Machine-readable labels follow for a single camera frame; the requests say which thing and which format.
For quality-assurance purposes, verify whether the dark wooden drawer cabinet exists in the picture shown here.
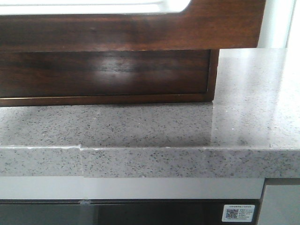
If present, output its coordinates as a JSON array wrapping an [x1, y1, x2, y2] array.
[[0, 48, 220, 107]]

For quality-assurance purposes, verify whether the white QR code sticker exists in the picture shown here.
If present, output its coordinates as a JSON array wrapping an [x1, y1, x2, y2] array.
[[222, 204, 255, 222]]

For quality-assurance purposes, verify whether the white pleated curtain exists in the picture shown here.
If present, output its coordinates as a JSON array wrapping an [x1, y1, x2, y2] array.
[[257, 0, 300, 49]]

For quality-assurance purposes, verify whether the black glass oven front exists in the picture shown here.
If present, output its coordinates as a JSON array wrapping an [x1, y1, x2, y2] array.
[[0, 199, 260, 225]]

